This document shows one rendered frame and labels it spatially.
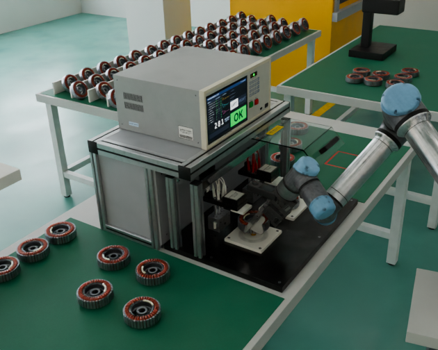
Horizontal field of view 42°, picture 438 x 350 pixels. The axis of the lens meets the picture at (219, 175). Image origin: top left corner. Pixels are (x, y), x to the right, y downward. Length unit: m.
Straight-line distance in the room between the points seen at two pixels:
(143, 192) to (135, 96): 0.33
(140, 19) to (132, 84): 4.08
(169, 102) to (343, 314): 1.50
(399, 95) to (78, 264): 1.19
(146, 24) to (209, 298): 4.49
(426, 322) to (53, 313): 1.11
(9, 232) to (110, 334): 2.14
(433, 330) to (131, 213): 1.05
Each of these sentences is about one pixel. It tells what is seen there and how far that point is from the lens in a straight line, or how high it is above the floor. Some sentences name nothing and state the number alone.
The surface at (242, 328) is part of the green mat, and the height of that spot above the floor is 0.75.
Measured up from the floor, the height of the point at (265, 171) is 0.92.
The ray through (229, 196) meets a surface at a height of 0.92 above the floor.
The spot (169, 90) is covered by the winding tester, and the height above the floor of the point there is 1.30.
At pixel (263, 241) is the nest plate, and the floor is 0.78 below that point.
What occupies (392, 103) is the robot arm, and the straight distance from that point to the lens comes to 1.81.
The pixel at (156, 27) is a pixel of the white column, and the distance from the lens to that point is 5.94.
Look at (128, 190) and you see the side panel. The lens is 2.02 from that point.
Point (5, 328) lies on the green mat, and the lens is 1.86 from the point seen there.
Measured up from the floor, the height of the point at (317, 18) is 0.74.
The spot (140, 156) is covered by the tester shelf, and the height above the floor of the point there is 1.11.
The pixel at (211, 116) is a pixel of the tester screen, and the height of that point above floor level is 1.22.
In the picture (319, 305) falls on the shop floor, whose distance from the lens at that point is 2.97.
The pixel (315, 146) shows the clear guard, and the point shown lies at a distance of 2.06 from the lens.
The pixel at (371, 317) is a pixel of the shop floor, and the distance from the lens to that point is 2.95.
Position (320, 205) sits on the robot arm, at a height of 1.03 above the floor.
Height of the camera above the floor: 1.91
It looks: 27 degrees down
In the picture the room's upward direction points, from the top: 2 degrees counter-clockwise
